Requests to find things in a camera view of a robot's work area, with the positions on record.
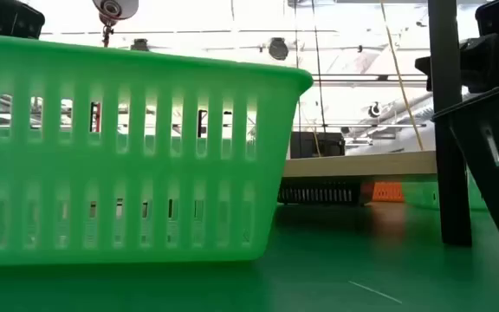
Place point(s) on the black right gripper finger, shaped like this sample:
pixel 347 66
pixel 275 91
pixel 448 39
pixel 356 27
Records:
pixel 423 65

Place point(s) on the green plastic slotted basket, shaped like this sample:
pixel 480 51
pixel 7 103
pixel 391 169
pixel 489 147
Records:
pixel 418 195
pixel 145 164

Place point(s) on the orange plastic slotted basket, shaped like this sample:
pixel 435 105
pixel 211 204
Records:
pixel 388 193

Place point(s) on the green table mat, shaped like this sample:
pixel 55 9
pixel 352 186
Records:
pixel 362 260

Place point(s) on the red desk lamp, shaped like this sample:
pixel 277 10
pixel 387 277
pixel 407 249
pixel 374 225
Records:
pixel 121 6

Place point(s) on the wooden shelf with black frame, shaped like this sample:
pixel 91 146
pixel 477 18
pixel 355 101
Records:
pixel 444 26

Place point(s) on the silver ventilation duct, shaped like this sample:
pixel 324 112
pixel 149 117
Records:
pixel 423 113

